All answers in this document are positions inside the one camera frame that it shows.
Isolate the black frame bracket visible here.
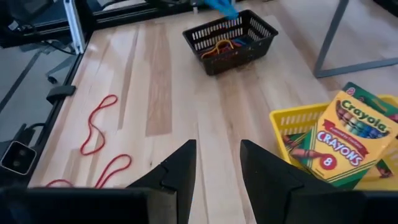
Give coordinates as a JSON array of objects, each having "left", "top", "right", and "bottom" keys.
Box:
[{"left": 45, "top": 85, "right": 77, "bottom": 105}]

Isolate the black plastic basket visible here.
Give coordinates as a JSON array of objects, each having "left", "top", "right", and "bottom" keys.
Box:
[{"left": 182, "top": 9, "right": 279, "bottom": 77}]

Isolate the silver table-level camera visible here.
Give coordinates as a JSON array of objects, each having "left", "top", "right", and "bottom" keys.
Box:
[{"left": 0, "top": 140, "right": 37, "bottom": 176}]

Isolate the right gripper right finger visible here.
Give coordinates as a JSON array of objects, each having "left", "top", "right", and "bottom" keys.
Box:
[{"left": 239, "top": 139, "right": 305, "bottom": 224}]

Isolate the grey perforated metal shelf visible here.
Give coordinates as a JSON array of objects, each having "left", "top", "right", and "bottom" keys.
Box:
[{"left": 313, "top": 0, "right": 398, "bottom": 78}]

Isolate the white upright bar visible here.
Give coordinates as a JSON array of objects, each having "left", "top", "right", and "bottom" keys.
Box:
[{"left": 63, "top": 0, "right": 87, "bottom": 56}]

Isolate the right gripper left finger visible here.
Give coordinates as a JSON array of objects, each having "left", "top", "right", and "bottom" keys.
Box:
[{"left": 125, "top": 139, "right": 198, "bottom": 224}]

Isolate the yellow plastic basket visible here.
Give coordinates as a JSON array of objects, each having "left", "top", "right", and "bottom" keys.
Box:
[{"left": 269, "top": 94, "right": 398, "bottom": 191}]

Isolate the long red rubber band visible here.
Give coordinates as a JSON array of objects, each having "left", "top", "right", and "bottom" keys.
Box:
[{"left": 45, "top": 94, "right": 133, "bottom": 189}]

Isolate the black camera cable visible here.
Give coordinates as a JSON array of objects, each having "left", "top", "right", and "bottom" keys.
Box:
[{"left": 21, "top": 122, "right": 47, "bottom": 147}]

